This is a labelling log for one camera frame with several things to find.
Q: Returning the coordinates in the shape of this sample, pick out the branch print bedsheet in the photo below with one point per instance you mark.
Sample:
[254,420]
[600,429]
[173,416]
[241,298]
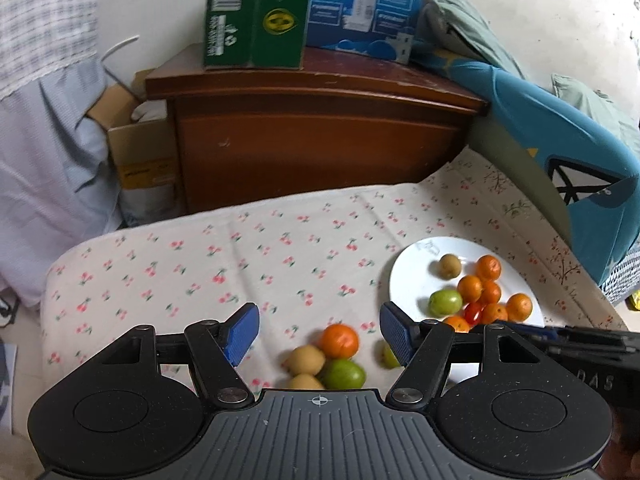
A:
[500,200]

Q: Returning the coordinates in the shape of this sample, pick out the striped blanket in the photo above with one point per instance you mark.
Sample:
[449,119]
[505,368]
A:
[622,275]

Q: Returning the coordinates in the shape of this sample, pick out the green carton box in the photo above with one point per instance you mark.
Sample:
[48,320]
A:
[250,15]

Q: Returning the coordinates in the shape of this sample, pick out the white plate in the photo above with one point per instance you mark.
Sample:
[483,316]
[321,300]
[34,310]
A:
[415,280]

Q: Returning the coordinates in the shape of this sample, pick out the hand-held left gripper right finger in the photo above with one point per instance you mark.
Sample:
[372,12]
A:
[397,332]

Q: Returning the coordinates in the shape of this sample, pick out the wooden bedside cabinet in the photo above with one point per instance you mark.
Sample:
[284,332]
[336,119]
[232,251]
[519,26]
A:
[310,145]

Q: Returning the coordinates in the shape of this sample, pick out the cherry print bedsheet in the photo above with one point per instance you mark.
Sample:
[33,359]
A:
[200,265]

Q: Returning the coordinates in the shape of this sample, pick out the brown longan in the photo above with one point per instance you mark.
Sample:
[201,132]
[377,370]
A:
[305,359]
[449,266]
[304,382]

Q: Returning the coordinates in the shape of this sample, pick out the light blue cloth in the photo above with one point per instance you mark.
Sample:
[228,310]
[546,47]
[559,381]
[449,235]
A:
[45,175]

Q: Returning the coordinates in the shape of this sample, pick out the small orange mandarin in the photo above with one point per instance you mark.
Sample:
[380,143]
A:
[487,267]

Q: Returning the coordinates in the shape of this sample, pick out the checked white curtain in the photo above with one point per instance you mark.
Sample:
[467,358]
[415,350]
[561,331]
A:
[40,20]

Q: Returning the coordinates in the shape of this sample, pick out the blue quilt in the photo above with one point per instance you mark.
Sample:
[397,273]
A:
[565,125]

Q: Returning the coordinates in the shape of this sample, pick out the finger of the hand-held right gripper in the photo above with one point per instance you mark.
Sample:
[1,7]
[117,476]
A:
[530,330]

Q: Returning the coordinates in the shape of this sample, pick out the blue carton box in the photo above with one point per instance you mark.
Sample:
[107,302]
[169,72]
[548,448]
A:
[360,5]

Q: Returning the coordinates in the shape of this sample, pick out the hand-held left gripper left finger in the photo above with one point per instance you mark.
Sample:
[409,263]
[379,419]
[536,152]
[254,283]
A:
[242,332]

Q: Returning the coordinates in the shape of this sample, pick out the person's right hand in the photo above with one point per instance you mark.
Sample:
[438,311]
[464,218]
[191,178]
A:
[625,450]

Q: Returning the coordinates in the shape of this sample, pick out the open cardboard box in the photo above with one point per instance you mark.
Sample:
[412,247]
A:
[140,160]

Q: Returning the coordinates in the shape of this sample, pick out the small green jujube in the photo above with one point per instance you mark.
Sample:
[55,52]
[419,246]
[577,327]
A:
[389,356]

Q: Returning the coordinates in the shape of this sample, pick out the grey green pillow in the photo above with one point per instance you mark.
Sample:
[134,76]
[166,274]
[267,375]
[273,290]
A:
[465,25]

